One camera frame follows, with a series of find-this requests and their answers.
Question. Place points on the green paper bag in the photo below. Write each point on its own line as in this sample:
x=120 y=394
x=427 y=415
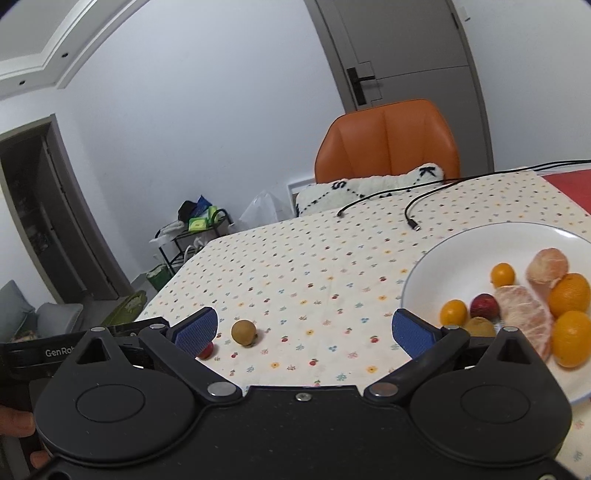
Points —
x=159 y=276

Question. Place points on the grey door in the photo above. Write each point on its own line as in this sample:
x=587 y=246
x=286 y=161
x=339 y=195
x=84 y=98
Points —
x=417 y=49

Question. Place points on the brown longan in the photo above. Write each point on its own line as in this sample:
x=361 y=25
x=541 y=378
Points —
x=480 y=327
x=244 y=332

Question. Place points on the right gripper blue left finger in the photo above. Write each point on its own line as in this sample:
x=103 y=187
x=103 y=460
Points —
x=175 y=350

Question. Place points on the large orange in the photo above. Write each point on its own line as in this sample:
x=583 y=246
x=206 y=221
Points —
x=571 y=336
x=571 y=293

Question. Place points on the red plum back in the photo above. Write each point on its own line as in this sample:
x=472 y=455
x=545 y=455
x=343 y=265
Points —
x=207 y=352

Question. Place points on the peeled pomelo segment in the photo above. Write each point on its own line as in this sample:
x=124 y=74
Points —
x=547 y=267
x=521 y=309

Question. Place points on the large orange front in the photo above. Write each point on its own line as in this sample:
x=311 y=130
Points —
x=571 y=336

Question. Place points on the small orange kumquat back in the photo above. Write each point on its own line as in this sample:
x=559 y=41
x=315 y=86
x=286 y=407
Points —
x=502 y=275

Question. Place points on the black metal shelf rack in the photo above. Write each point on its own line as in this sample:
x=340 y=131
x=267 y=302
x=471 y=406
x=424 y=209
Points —
x=177 y=242

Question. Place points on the person's left hand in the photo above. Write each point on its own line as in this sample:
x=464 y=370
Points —
x=20 y=424

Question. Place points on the floral tablecloth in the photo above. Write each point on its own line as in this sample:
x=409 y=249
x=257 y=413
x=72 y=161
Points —
x=322 y=289

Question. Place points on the small orange kumquat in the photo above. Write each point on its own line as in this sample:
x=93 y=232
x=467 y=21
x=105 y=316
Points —
x=502 y=275
x=454 y=313

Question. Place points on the black door handle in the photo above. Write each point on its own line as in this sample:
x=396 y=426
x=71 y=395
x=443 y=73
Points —
x=356 y=82

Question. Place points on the white blue-rimmed plate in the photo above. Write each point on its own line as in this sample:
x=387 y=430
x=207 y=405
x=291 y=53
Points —
x=493 y=260

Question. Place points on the dark red plum front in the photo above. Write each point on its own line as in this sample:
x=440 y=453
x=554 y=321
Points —
x=486 y=306

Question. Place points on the large orange back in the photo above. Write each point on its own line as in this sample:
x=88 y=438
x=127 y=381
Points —
x=571 y=293

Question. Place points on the white fluffy cushion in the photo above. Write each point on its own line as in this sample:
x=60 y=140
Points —
x=322 y=197

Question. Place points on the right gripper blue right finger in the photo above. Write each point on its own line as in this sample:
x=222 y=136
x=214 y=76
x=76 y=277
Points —
x=432 y=350

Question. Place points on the red orange table mat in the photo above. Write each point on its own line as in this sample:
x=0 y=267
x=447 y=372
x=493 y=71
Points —
x=574 y=184

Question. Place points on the orange leather chair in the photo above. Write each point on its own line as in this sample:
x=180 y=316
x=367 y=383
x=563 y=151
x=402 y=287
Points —
x=388 y=140

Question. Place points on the white plastic bag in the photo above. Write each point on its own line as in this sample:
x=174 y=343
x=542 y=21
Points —
x=264 y=209

